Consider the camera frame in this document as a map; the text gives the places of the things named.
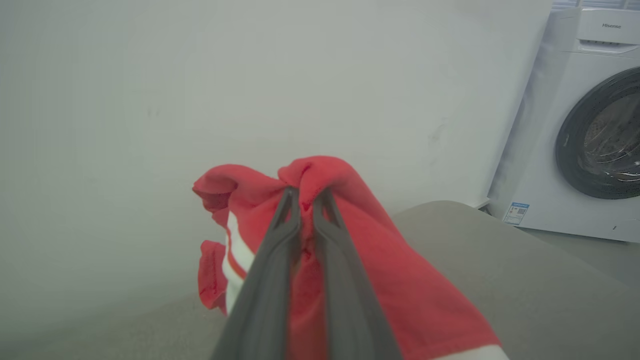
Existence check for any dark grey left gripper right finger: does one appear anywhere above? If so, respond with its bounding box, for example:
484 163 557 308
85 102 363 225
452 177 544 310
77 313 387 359
312 189 404 360

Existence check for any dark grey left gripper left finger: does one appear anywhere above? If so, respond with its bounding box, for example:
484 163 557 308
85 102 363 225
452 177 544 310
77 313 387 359
210 187 303 360

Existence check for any red and white basketball jersey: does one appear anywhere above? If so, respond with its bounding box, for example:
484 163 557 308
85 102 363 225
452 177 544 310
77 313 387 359
192 155 509 360

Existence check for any blue white energy label sticker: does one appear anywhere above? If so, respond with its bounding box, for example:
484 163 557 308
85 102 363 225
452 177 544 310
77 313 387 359
502 202 530 226

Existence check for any dark round washing machine door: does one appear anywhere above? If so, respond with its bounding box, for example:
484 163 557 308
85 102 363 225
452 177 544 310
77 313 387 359
555 67 640 200

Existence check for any white Hisense washing machine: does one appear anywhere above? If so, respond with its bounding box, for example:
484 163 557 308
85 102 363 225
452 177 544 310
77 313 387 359
487 6 640 244

